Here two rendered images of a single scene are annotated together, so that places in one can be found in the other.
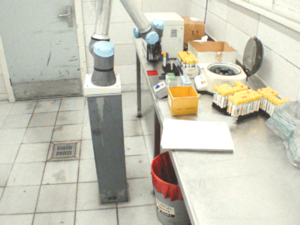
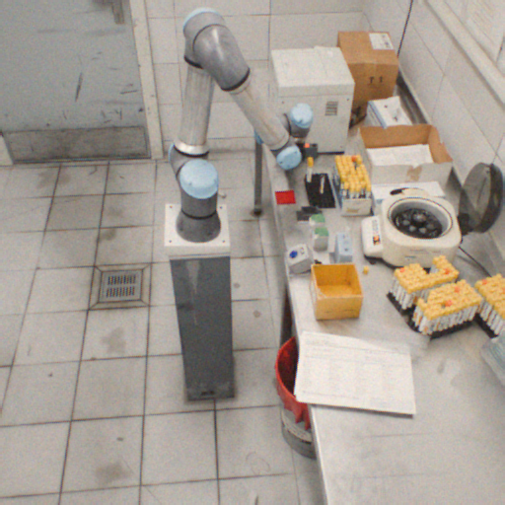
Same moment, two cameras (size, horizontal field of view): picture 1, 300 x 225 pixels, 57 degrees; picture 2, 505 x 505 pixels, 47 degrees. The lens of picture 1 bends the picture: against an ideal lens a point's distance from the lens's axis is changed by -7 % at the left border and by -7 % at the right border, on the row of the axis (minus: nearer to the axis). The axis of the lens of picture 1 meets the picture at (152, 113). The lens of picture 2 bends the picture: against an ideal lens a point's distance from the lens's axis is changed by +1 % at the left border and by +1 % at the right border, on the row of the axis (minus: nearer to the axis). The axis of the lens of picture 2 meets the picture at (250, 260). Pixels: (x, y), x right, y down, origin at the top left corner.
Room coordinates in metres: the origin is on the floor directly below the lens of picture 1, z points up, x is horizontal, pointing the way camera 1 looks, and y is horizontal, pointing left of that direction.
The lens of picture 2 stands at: (0.20, 0.04, 2.20)
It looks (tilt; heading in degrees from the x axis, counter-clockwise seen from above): 46 degrees down; 3
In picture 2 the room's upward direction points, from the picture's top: straight up
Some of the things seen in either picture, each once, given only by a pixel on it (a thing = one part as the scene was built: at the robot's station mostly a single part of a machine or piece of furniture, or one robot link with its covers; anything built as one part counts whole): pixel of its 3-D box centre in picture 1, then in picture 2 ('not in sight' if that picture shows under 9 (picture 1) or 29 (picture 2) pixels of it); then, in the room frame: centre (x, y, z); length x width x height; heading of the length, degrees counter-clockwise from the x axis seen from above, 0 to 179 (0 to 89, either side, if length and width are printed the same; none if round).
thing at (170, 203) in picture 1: (178, 190); (320, 397); (1.41, -0.17, 0.22); 0.38 x 0.37 x 0.44; 8
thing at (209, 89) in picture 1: (220, 78); (410, 231); (1.60, -0.40, 0.94); 0.30 x 0.24 x 0.12; 89
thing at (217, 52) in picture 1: (211, 55); (399, 160); (1.97, -0.41, 0.95); 0.29 x 0.25 x 0.15; 98
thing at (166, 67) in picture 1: (170, 63); (321, 180); (1.86, -0.12, 0.93); 0.17 x 0.09 x 0.11; 8
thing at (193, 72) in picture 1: (187, 67); (350, 188); (1.84, -0.23, 0.91); 0.20 x 0.10 x 0.07; 8
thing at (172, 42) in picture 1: (162, 35); (308, 103); (2.22, -0.07, 1.03); 0.31 x 0.27 x 0.30; 8
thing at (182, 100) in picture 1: (182, 100); (334, 291); (1.34, -0.15, 0.93); 0.13 x 0.13 x 0.10; 8
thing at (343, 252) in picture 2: (185, 87); (342, 254); (1.49, -0.18, 0.92); 0.10 x 0.07 x 0.10; 3
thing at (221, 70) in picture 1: (223, 73); (417, 224); (1.61, -0.42, 0.97); 0.15 x 0.15 x 0.07
